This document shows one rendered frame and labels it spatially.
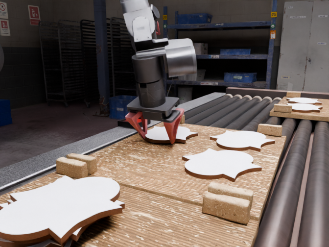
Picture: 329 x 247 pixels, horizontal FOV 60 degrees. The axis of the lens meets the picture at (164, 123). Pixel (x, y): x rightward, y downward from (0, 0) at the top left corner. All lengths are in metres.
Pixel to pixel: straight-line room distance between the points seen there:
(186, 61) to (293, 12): 4.52
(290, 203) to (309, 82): 4.60
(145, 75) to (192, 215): 0.30
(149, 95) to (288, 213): 0.33
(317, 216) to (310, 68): 4.62
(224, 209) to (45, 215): 0.21
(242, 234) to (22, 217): 0.24
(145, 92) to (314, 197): 0.36
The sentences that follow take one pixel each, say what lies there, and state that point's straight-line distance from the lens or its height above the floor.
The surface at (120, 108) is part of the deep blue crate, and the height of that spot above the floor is 0.21.
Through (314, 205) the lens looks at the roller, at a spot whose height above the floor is 0.92.
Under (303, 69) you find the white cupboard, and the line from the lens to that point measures 5.02.
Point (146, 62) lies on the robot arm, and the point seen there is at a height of 1.12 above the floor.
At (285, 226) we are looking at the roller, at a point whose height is 0.92.
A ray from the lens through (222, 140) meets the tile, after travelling 0.66.
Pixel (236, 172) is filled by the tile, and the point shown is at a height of 0.94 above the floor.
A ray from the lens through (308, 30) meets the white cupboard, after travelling 5.02.
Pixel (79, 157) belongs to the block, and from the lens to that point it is 0.52.
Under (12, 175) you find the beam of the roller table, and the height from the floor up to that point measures 0.91.
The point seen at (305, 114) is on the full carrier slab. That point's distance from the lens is 1.07.
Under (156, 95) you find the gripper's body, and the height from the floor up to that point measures 1.05.
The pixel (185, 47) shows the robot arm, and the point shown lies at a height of 1.15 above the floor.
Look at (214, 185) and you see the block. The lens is 0.41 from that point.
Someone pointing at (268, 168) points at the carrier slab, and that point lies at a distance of 0.55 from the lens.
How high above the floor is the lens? 1.14
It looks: 14 degrees down
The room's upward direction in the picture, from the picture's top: straight up
